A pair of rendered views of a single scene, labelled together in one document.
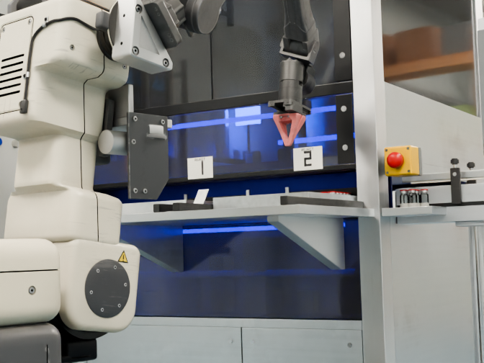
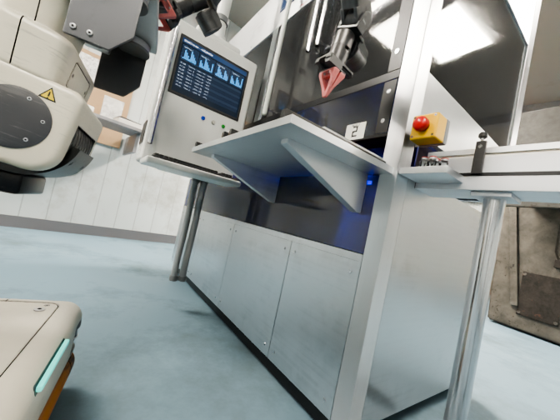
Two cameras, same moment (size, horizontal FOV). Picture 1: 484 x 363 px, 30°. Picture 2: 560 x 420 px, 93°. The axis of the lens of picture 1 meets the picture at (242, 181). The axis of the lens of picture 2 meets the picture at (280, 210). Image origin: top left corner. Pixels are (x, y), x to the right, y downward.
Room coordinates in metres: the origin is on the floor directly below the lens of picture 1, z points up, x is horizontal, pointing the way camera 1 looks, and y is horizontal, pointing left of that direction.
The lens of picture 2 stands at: (1.38, -0.36, 0.65)
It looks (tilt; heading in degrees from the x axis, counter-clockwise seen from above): 2 degrees up; 23
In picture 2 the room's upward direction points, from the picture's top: 12 degrees clockwise
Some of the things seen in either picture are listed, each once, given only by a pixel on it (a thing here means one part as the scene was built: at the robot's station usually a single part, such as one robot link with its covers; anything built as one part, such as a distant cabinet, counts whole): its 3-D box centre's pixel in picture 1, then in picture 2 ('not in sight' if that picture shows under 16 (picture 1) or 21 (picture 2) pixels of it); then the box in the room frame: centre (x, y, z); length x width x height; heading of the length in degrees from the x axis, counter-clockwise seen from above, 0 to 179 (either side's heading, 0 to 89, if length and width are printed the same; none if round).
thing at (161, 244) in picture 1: (142, 249); (245, 180); (2.40, 0.27, 0.80); 0.34 x 0.03 x 0.13; 149
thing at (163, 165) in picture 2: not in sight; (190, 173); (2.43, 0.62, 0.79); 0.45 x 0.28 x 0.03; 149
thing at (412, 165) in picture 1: (402, 161); (429, 130); (2.22, -0.40, 1.00); 0.08 x 0.07 x 0.07; 149
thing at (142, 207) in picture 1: (182, 210); not in sight; (2.42, 0.16, 0.90); 0.34 x 0.26 x 0.04; 149
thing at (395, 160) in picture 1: (395, 160); (422, 124); (2.18, -0.38, 0.99); 0.04 x 0.04 x 0.04; 59
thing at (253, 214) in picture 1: (222, 217); (283, 161); (2.28, 0.05, 0.87); 0.70 x 0.48 x 0.02; 59
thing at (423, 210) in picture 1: (416, 211); (432, 176); (2.25, -0.44, 0.87); 0.14 x 0.13 x 0.02; 149
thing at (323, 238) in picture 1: (308, 244); (325, 180); (2.14, -0.15, 0.80); 0.34 x 0.03 x 0.13; 149
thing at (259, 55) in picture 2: not in sight; (246, 88); (2.89, 0.74, 1.51); 0.49 x 0.01 x 0.59; 59
